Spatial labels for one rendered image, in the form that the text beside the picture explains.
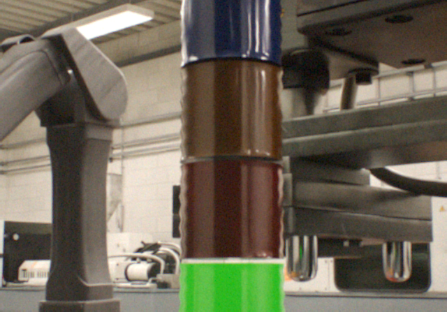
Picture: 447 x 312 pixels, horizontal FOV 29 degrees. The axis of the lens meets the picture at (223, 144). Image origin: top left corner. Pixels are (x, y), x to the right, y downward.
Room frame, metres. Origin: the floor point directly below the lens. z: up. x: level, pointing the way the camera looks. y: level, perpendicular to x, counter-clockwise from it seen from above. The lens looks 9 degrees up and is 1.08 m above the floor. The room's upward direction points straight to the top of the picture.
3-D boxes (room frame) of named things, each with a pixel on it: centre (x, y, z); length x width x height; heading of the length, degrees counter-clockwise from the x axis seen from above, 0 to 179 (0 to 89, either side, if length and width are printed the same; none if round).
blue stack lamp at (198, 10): (0.31, 0.00, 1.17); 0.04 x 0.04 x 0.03
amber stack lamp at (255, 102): (0.31, 0.00, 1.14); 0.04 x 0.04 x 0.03
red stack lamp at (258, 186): (0.31, 0.00, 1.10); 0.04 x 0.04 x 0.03
